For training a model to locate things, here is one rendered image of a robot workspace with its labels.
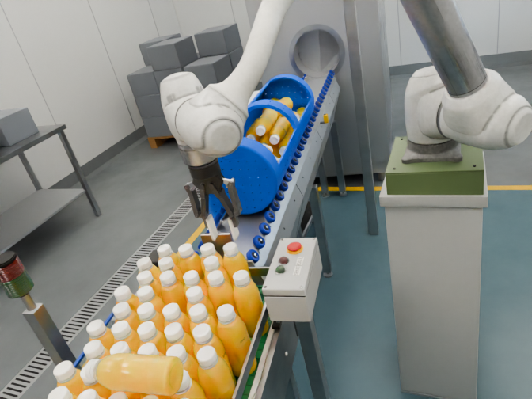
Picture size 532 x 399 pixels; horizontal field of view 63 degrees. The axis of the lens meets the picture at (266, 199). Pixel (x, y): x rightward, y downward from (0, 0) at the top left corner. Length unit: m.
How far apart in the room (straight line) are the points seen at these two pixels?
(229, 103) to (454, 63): 0.58
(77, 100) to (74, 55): 0.49
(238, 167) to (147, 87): 3.97
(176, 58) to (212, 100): 4.20
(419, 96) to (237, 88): 0.68
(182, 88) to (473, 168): 0.88
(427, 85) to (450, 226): 0.46
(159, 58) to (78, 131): 1.25
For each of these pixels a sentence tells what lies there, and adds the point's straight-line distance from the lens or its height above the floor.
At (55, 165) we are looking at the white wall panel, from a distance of 5.22.
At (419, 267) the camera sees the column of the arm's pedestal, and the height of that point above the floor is 0.71.
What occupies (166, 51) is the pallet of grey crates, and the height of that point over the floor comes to 1.12.
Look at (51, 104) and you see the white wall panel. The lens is 5.27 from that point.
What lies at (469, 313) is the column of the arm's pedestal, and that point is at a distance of 1.76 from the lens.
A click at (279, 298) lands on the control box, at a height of 1.07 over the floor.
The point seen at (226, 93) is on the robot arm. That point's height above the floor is 1.53.
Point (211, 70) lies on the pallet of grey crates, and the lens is 4.87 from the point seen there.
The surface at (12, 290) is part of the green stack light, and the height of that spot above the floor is 1.19.
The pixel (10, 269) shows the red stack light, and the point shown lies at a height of 1.24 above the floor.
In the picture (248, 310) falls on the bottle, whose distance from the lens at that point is 1.12.
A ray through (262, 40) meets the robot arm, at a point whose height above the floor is 1.60.
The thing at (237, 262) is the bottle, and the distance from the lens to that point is 1.20.
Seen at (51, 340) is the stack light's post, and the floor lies 1.00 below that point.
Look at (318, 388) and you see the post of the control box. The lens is 1.37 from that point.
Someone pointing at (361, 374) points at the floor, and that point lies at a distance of 2.22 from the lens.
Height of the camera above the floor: 1.74
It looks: 28 degrees down
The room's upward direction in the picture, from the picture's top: 14 degrees counter-clockwise
